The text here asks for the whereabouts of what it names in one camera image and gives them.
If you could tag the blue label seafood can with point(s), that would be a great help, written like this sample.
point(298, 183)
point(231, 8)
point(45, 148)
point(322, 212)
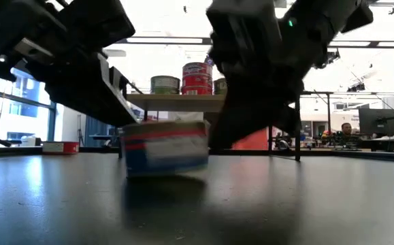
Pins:
point(166, 149)

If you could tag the orange curtain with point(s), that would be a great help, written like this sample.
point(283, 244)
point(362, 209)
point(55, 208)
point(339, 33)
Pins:
point(254, 141)

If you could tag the large window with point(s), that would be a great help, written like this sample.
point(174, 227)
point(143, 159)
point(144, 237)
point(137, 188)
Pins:
point(23, 102)

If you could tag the long ceiling light bar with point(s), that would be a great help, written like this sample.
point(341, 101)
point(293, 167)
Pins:
point(166, 40)

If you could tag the person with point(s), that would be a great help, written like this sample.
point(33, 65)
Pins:
point(346, 129)

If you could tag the blue curtain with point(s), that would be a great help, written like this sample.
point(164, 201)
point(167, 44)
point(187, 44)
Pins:
point(96, 131)

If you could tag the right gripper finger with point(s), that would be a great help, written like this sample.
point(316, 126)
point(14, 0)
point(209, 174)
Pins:
point(290, 120)
point(247, 119)

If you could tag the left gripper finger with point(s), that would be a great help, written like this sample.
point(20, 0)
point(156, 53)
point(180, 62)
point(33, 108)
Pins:
point(87, 95)
point(121, 83)

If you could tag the wooden shelf black legs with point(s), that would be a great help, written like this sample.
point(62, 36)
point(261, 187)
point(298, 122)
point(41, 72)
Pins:
point(176, 103)

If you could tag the black metal table frame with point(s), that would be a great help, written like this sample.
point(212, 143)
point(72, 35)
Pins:
point(336, 154)

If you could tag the background computer monitor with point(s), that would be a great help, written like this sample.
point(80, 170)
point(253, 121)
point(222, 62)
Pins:
point(377, 122)

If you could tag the black track spotlight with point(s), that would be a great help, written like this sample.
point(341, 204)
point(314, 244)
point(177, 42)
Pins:
point(356, 87)
point(332, 56)

